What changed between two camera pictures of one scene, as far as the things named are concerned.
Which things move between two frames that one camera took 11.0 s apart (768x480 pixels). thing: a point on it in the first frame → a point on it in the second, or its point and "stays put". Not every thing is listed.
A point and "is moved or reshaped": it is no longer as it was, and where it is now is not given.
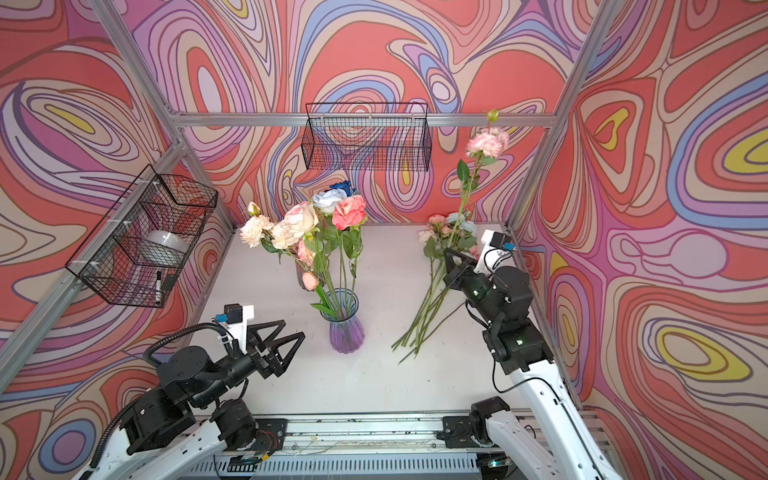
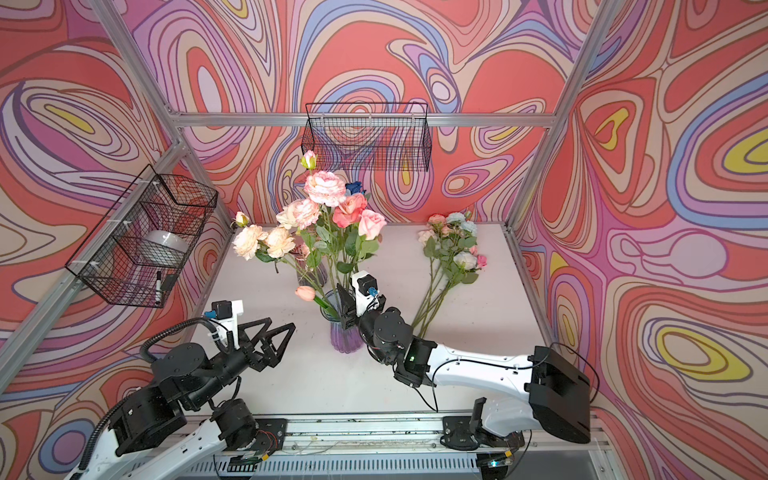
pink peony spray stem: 485,146 → 323,189
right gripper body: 475,286 → 366,323
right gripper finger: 453,280 → 348,306
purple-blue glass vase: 346,332 stays put
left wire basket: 138,249 stays put
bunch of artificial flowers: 455,232 stays put
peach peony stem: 255,229 is moved or reshaped
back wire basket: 367,137 stays put
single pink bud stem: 310,282 is moved or reshaped
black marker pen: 158,287 stays put
